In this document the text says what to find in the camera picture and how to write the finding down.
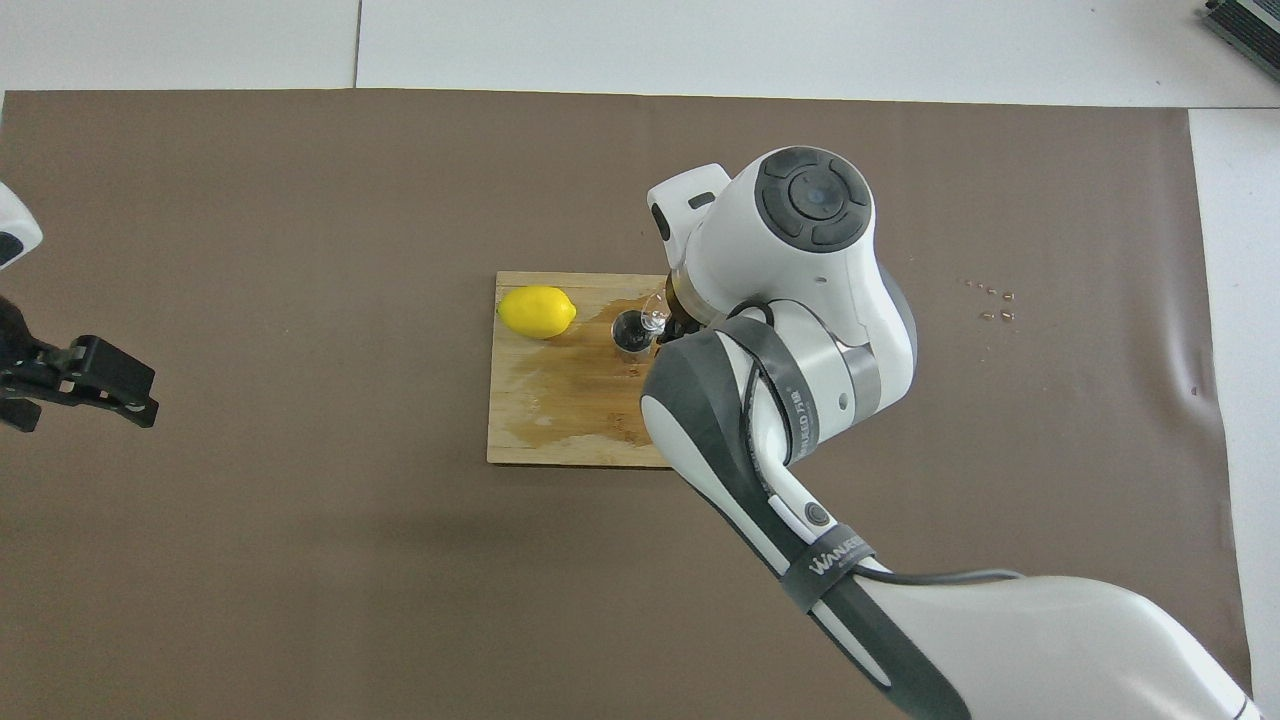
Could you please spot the wooden cutting board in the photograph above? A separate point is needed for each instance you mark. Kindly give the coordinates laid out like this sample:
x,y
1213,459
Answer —
x,y
560,400

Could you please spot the small clear glass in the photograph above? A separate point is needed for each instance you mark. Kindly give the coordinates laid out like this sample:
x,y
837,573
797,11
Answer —
x,y
655,318

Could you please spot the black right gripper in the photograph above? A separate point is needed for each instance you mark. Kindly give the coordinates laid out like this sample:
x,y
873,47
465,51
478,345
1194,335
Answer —
x,y
682,328

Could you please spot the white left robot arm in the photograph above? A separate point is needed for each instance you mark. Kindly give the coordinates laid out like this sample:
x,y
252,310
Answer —
x,y
15,230

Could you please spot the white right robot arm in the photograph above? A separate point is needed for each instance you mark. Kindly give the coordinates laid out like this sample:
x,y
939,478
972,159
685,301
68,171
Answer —
x,y
800,260

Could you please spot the yellow lemon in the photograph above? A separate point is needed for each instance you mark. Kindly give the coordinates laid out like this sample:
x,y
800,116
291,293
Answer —
x,y
535,311

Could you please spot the brown paper table mat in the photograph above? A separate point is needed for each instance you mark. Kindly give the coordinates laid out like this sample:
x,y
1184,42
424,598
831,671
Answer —
x,y
300,550

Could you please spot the steel double jigger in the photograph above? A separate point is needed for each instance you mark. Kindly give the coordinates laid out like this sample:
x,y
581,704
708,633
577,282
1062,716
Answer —
x,y
630,335

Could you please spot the grey ribbed device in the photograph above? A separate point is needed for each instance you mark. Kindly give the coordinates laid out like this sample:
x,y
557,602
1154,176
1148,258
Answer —
x,y
1250,25

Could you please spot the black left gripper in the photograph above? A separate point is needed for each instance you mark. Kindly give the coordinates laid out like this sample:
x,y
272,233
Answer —
x,y
12,350

